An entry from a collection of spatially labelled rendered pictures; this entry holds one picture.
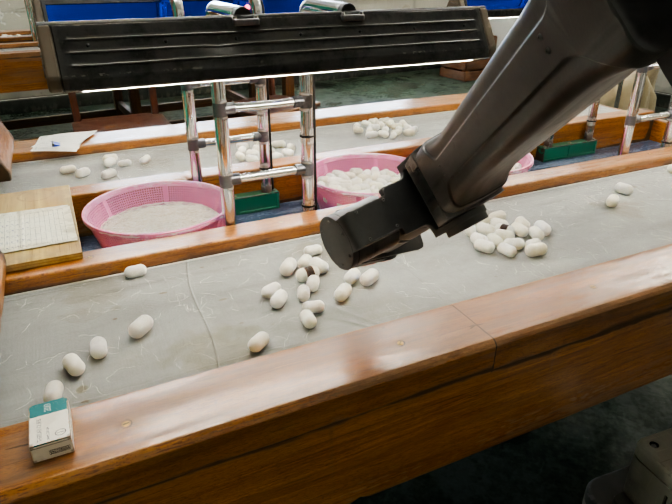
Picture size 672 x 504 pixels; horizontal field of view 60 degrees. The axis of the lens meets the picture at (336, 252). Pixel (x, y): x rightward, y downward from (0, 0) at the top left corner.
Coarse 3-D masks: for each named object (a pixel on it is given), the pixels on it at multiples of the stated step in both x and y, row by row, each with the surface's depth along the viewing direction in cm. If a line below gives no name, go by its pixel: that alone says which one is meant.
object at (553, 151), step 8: (592, 104) 162; (592, 112) 162; (592, 120) 163; (592, 128) 164; (552, 136) 159; (584, 136) 166; (592, 136) 166; (544, 144) 161; (552, 144) 162; (560, 144) 162; (568, 144) 162; (576, 144) 164; (584, 144) 165; (592, 144) 167; (536, 152) 162; (544, 152) 159; (552, 152) 161; (560, 152) 162; (568, 152) 164; (576, 152) 165; (584, 152) 167; (592, 152) 168; (544, 160) 161
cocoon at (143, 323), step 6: (138, 318) 75; (144, 318) 75; (150, 318) 76; (132, 324) 74; (138, 324) 74; (144, 324) 74; (150, 324) 75; (132, 330) 73; (138, 330) 73; (144, 330) 74; (132, 336) 74; (138, 336) 74
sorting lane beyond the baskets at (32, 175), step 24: (408, 120) 177; (432, 120) 177; (336, 144) 153; (360, 144) 153; (24, 168) 136; (48, 168) 136; (96, 168) 136; (120, 168) 136; (144, 168) 136; (168, 168) 136; (0, 192) 122
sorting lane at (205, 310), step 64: (576, 192) 122; (640, 192) 122; (256, 256) 95; (320, 256) 95; (448, 256) 95; (576, 256) 95; (64, 320) 78; (128, 320) 78; (192, 320) 78; (256, 320) 78; (320, 320) 78; (384, 320) 78; (0, 384) 66; (64, 384) 66; (128, 384) 66
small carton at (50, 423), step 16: (64, 400) 57; (32, 416) 55; (48, 416) 55; (64, 416) 55; (32, 432) 54; (48, 432) 54; (64, 432) 54; (32, 448) 52; (48, 448) 53; (64, 448) 53
